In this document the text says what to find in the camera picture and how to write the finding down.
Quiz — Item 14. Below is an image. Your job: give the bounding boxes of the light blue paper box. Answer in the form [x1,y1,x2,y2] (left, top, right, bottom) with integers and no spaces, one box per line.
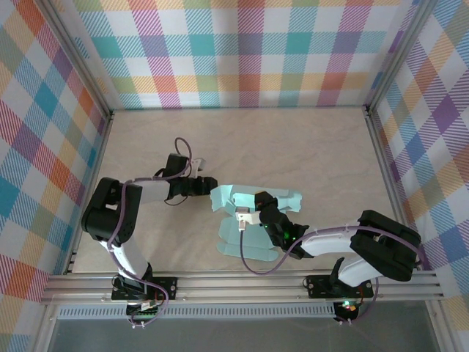
[209,184,304,262]

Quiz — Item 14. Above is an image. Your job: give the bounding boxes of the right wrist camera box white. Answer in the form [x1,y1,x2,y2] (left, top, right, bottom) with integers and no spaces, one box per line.
[234,207,262,232]

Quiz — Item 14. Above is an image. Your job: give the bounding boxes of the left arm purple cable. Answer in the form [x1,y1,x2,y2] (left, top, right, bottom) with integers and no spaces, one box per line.
[106,137,195,329]

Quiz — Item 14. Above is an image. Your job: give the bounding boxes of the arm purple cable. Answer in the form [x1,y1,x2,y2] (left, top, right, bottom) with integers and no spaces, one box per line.
[106,137,195,329]
[240,223,422,326]

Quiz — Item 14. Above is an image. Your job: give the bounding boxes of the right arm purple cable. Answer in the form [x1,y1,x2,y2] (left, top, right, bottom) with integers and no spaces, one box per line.
[240,223,422,326]

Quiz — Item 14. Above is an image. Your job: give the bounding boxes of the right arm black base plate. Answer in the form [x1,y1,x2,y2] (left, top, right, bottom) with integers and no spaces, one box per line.
[306,274,374,298]

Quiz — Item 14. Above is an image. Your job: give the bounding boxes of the long aluminium mounting rail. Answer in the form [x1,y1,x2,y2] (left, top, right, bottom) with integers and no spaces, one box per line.
[40,270,446,305]

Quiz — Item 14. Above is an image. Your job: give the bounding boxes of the aluminium table side rail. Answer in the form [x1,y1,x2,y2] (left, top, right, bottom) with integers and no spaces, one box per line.
[64,111,114,276]
[364,106,421,271]

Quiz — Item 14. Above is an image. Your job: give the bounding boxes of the grey slotted cable duct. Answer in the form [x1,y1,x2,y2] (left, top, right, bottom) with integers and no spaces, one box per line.
[56,306,337,320]

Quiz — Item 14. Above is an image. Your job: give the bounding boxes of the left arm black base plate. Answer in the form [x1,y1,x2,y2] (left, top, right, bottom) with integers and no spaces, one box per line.
[111,276,179,302]

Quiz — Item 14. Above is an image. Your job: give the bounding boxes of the aluminium frame post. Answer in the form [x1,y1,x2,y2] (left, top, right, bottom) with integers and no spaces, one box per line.
[43,0,114,118]
[426,302,454,352]
[32,303,59,352]
[364,0,433,111]

